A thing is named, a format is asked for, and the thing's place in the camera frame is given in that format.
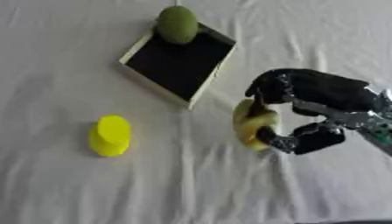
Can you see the green oval toy fruit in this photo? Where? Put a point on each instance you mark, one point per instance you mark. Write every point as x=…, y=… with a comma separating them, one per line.
x=177, y=24

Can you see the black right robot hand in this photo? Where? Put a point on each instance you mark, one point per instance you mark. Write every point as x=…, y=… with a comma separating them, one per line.
x=326, y=87

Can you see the yellow cylinder block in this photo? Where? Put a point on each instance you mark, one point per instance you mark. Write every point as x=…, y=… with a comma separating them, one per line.
x=109, y=135

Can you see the yellow-green toy fruit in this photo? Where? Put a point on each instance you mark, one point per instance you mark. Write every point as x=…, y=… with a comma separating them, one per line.
x=250, y=124

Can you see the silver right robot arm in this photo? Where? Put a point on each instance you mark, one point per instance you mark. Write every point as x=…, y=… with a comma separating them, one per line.
x=377, y=122

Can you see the open box with black inside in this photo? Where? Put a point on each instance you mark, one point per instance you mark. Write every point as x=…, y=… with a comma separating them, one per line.
x=178, y=65

